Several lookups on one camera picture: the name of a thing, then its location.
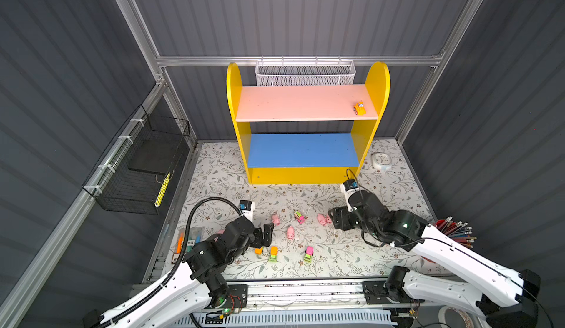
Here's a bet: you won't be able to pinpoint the green toy car orange top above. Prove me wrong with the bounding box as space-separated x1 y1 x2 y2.
269 247 278 262

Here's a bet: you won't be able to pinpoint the green truck pink mixer drum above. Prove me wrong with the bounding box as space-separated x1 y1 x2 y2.
304 247 314 263

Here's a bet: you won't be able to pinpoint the floral patterned table mat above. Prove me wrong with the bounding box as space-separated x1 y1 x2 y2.
176 142 444 279

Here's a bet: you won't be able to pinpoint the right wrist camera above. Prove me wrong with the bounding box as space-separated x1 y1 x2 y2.
340 179 360 213

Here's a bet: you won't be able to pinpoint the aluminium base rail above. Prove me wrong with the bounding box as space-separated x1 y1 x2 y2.
127 277 486 316

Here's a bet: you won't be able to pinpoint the bundle of coloured pencils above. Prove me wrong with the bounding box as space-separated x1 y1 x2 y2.
435 216 477 249

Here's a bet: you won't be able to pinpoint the pink truck green striped top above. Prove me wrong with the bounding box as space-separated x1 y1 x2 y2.
294 210 306 224

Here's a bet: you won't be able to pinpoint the pink pig toy leftmost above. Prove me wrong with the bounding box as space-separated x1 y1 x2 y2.
272 214 280 226

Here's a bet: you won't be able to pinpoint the orange yellow toy car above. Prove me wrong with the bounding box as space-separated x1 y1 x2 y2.
353 101 366 116

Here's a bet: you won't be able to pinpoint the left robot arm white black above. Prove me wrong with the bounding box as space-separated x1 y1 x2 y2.
82 216 275 327

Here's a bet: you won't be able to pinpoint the white slotted cable duct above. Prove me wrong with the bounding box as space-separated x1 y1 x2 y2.
194 309 398 327

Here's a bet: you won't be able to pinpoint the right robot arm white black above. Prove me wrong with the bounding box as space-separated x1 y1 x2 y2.
328 190 541 327

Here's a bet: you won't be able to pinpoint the marker pen pack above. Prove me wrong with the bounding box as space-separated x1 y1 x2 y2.
172 227 203 264

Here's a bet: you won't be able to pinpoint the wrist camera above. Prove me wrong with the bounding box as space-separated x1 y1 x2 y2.
239 200 255 222
340 179 360 213

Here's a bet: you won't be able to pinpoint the white wire mesh basket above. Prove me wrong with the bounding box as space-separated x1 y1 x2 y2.
255 62 356 87

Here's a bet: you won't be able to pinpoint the red cup holder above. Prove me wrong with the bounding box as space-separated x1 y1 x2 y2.
422 217 475 249

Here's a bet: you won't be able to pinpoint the pink pig toy lower centre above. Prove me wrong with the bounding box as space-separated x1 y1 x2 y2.
286 226 295 240

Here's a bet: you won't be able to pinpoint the black wire basket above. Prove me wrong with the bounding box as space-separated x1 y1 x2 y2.
82 107 191 216

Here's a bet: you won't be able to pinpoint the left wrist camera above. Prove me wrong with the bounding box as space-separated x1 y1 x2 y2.
239 200 255 222

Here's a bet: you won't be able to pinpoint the black corrugated cable conduit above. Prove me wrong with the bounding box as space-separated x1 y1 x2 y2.
94 196 244 328

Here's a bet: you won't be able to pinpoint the pink pig toy pair left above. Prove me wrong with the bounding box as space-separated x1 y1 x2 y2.
317 214 327 226

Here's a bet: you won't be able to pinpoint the white tape roll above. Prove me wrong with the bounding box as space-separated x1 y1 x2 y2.
438 306 477 328

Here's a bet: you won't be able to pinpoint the yellow shelf pink blue boards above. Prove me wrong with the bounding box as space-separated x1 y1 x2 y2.
226 62 391 185

